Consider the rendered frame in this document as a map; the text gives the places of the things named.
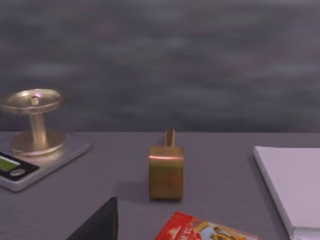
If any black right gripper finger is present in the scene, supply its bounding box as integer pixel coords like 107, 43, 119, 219
65, 196, 119, 240

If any wooden mallet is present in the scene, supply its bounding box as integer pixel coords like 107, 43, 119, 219
148, 128, 185, 201

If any silver digital kitchen scale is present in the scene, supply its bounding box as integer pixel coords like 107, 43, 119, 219
0, 131, 93, 193

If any red snack box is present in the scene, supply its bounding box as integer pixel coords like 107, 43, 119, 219
154, 211, 260, 240

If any brass candle holder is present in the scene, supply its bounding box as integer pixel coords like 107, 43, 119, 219
1, 88, 67, 157

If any white book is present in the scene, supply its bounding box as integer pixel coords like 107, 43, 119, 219
252, 145, 320, 240

